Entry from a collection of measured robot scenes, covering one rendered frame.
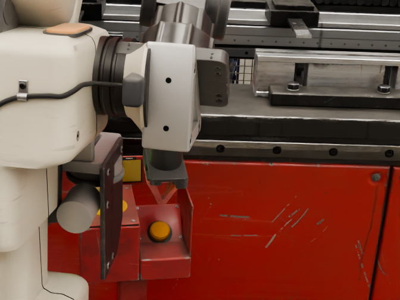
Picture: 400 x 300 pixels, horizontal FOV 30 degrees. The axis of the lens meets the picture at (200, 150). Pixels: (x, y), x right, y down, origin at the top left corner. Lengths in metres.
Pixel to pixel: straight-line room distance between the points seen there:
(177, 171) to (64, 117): 0.58
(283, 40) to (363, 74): 0.30
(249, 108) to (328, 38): 0.41
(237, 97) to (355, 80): 0.26
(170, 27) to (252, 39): 1.11
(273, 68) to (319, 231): 0.38
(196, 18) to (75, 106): 0.18
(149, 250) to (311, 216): 0.44
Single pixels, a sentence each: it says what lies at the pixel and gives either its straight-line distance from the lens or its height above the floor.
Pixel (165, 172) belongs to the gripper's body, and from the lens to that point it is 1.27.
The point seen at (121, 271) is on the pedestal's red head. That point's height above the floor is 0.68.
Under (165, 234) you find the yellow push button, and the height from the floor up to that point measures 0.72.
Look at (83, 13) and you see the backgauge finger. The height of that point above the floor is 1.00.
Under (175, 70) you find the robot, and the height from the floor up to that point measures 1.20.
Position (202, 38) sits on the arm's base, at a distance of 0.80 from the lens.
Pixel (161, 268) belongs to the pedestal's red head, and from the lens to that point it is 1.38.
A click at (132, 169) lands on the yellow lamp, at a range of 1.44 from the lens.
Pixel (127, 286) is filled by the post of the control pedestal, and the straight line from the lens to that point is 1.45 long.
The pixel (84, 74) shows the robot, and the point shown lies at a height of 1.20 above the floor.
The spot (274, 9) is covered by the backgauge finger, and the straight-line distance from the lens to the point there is 1.85.
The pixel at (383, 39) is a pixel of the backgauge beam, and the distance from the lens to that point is 1.96.
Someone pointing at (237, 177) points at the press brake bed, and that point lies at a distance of 1.61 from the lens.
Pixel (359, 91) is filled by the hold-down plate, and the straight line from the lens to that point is 1.68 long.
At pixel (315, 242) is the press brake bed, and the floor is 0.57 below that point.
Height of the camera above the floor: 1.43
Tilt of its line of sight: 24 degrees down
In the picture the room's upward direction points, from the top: 3 degrees clockwise
